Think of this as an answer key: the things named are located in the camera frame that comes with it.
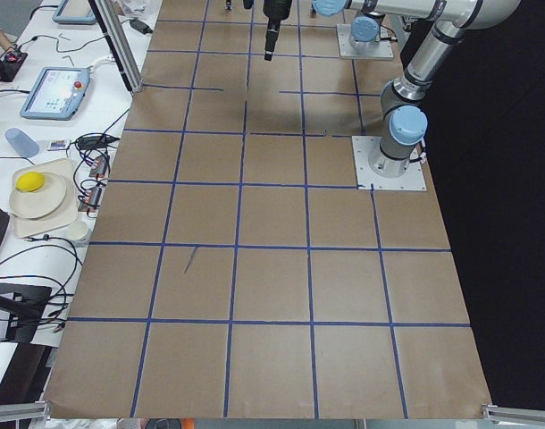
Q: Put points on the aluminium frame post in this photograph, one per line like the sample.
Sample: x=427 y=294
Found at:
x=111 y=27

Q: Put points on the yellow lemon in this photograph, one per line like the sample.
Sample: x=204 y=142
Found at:
x=30 y=182

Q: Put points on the blue plastic cup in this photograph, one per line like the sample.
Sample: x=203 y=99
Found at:
x=21 y=143

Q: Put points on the beige tray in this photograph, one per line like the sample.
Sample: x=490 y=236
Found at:
x=65 y=214

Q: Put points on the black power adapter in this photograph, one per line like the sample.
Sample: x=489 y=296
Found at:
x=140 y=26

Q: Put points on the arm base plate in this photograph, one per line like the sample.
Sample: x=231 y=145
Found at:
x=380 y=50
x=375 y=171

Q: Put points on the blue teach pendant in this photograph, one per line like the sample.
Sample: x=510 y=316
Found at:
x=74 y=12
x=56 y=94

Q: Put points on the person hand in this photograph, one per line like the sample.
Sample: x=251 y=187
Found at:
x=6 y=44

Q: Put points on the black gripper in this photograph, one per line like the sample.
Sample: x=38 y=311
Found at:
x=275 y=10

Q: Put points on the black monitor stand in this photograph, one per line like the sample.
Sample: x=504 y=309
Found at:
x=21 y=310

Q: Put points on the beige plate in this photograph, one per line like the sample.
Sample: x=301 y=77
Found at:
x=33 y=205

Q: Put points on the white paper cup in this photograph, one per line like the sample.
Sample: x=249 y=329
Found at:
x=78 y=233

